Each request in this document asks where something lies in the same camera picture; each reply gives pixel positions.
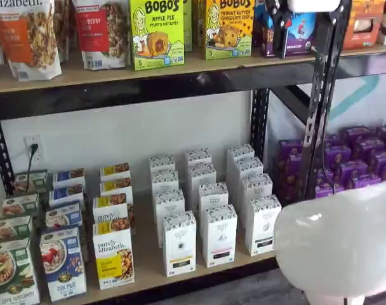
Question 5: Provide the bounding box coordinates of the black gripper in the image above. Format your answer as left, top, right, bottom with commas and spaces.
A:
264, 0, 293, 60

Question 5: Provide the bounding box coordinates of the white floral box green stripe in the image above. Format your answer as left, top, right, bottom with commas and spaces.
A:
241, 172, 274, 201
244, 194, 283, 257
235, 156, 265, 179
226, 143, 256, 163

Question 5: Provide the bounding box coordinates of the blue purple snack bar box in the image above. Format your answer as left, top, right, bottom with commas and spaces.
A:
253, 0, 318, 59

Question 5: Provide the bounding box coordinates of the yellow Bobo's peanut butter box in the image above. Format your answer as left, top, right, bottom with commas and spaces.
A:
204, 0, 255, 60

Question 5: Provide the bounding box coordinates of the orange snack box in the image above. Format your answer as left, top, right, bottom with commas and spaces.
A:
341, 0, 386, 51

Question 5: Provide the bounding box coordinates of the green Bobo's apple pie box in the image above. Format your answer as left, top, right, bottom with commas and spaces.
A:
128, 0, 185, 72
181, 0, 194, 53

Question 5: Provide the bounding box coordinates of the white floral box pink stripe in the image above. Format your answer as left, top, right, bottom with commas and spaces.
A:
187, 162, 218, 204
184, 147, 213, 168
201, 203, 239, 269
197, 181, 230, 211

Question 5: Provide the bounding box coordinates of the black metal shelf rack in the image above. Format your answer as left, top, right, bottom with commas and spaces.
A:
0, 0, 386, 305

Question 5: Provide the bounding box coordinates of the wooden shelf board with bags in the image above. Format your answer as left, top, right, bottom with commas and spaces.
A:
0, 43, 386, 95

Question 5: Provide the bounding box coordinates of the white floral box yellow stripe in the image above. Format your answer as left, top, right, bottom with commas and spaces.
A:
154, 188, 185, 249
149, 154, 176, 174
150, 169, 180, 195
162, 210, 197, 278

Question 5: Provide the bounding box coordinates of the yellow purely elizabeth granola box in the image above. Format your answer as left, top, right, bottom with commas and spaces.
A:
99, 162, 131, 182
99, 176, 134, 198
92, 193, 130, 227
91, 217, 136, 291

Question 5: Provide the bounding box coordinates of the blue flax plus oatmeal box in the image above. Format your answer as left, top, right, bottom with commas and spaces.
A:
52, 167, 86, 190
44, 201, 83, 230
49, 183, 84, 207
39, 226, 88, 303

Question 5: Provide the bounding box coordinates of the green apple cinnamon oatmeal box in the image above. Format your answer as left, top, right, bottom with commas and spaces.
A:
13, 169, 50, 195
0, 214, 34, 246
1, 193, 40, 217
0, 237, 41, 305

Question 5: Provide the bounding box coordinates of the red berry granola bag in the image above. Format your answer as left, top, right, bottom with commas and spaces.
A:
72, 0, 132, 71

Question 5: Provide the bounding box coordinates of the orange purely elizabeth granola bag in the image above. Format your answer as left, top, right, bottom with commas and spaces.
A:
0, 0, 63, 82

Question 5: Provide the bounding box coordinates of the white rounded camera housing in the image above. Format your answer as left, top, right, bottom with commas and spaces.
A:
287, 0, 342, 13

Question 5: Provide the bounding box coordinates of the thin black cable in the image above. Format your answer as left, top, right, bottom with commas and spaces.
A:
316, 12, 338, 192

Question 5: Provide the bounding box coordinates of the black power cord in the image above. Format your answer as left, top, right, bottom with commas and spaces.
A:
25, 143, 39, 193

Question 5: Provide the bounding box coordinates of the white wall outlet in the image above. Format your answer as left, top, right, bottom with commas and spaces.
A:
23, 134, 42, 165

